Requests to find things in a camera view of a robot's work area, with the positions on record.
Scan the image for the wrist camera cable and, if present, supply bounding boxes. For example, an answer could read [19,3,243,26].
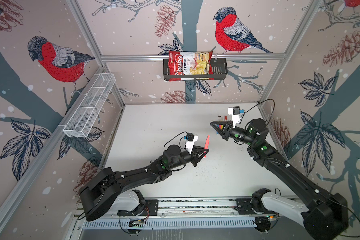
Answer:
[241,98,276,127]
[163,131,187,149]

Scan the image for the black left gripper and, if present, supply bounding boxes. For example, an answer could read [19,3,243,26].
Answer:
[168,145,209,170]

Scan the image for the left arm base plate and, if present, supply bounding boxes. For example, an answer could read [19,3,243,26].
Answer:
[117,200,159,217]

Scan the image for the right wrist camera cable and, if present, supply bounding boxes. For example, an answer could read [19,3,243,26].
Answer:
[241,98,276,127]

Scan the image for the red cassava chips bag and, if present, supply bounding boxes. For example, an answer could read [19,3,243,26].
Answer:
[168,51,214,82]

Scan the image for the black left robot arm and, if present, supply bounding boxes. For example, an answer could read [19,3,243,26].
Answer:
[79,145,210,222]

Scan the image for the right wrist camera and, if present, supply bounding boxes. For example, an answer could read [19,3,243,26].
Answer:
[228,106,245,129]

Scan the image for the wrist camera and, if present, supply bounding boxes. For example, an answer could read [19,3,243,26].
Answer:
[184,133,198,154]
[228,106,245,129]

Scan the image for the black wall basket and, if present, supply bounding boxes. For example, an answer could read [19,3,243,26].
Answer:
[163,58,228,82]

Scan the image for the white perforated cable duct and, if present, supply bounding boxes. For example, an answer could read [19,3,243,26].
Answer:
[83,217,257,230]

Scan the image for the aluminium mounting rail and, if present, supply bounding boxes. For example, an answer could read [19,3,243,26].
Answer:
[73,196,323,220]

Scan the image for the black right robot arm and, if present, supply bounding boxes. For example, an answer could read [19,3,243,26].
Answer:
[210,119,349,240]

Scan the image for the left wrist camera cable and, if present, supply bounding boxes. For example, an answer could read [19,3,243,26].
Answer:
[163,131,187,149]

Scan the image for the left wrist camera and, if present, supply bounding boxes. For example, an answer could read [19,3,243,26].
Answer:
[184,133,198,154]

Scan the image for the white wire mesh shelf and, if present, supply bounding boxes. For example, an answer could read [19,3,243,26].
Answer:
[63,73,116,138]

